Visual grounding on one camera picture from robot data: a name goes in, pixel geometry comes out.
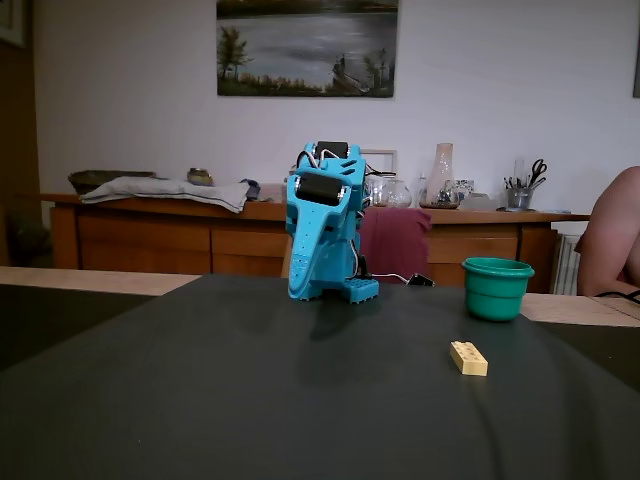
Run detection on lake landscape painting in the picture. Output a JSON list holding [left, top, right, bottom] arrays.
[[216, 0, 400, 99]]

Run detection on white cable black connector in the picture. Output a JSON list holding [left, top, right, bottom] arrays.
[[372, 271, 436, 289]]

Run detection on dark table cloth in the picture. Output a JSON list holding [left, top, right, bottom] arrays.
[[0, 273, 640, 480]]

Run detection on wooden sideboard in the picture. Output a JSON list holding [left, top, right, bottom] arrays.
[[42, 193, 592, 294]]

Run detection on white picture frame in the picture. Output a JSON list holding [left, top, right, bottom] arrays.
[[359, 148, 399, 181]]

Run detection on pink glass vase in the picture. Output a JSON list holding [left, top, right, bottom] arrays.
[[419, 142, 460, 210]]

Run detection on cream lego brick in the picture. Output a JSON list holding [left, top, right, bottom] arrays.
[[449, 340, 490, 378]]

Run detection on bare upper body person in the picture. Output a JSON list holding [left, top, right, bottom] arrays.
[[574, 165, 640, 299]]

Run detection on dark shallow bowl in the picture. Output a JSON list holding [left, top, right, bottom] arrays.
[[68, 170, 157, 196]]

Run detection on green plastic cup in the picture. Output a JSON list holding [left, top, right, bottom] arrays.
[[460, 256, 536, 322]]

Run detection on wooden chair frame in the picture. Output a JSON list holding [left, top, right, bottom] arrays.
[[280, 233, 294, 279]]

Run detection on white radiator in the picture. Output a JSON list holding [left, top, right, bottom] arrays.
[[551, 233, 582, 296]]

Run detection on round glass bowl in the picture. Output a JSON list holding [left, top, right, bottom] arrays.
[[383, 178, 413, 209]]

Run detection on folded grey towel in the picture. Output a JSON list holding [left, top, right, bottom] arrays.
[[79, 175, 250, 215]]

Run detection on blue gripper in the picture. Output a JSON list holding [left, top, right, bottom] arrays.
[[285, 158, 370, 302]]

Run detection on metal pen cup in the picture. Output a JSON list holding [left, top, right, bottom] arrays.
[[506, 186, 536, 212]]

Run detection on dark red cloth chair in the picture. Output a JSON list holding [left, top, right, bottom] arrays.
[[358, 206, 433, 285]]

